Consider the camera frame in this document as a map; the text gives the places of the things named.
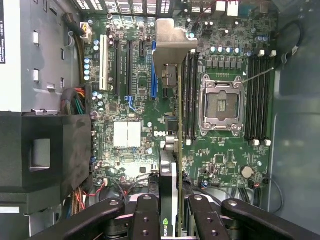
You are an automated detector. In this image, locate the green motherboard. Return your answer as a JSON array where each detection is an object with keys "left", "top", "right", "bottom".
[{"left": 82, "top": 0, "right": 278, "bottom": 198}]

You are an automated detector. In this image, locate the grey power supply unit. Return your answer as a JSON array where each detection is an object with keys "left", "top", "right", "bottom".
[{"left": 0, "top": 0, "right": 84, "bottom": 114}]

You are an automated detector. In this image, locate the silver coin battery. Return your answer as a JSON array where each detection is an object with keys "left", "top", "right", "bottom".
[{"left": 240, "top": 165, "right": 254, "bottom": 179}]

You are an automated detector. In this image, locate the white expansion slot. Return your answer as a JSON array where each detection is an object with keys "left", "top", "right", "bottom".
[{"left": 99, "top": 34, "right": 109, "bottom": 92}]

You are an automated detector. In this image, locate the white power connector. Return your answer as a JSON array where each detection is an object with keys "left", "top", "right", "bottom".
[{"left": 79, "top": 21, "right": 94, "bottom": 45}]

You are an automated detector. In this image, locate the open black PC case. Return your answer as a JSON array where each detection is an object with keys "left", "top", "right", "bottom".
[{"left": 0, "top": 0, "right": 320, "bottom": 240}]

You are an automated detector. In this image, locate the silver chipset heatsink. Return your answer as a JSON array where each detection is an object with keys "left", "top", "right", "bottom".
[{"left": 113, "top": 121, "right": 142, "bottom": 148}]

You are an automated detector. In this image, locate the silver locking lever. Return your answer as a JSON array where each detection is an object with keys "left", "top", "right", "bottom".
[{"left": 239, "top": 66, "right": 275, "bottom": 85}]

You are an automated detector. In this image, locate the blue expansion slot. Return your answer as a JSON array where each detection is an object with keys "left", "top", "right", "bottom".
[{"left": 150, "top": 40, "right": 159, "bottom": 101}]

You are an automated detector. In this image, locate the black expansion slot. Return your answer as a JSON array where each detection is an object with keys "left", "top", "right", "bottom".
[
  {"left": 126, "top": 39, "right": 134, "bottom": 98},
  {"left": 113, "top": 37, "right": 121, "bottom": 98}
]

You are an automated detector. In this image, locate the coloured power wire bundle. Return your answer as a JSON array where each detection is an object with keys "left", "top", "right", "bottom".
[{"left": 59, "top": 86, "right": 87, "bottom": 116}]

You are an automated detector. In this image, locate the black fan shroud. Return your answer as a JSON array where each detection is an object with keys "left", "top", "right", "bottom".
[{"left": 0, "top": 111, "right": 92, "bottom": 216}]

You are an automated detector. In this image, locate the metal CPU socket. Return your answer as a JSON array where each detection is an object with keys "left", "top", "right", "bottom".
[{"left": 198, "top": 73, "right": 247, "bottom": 138}]

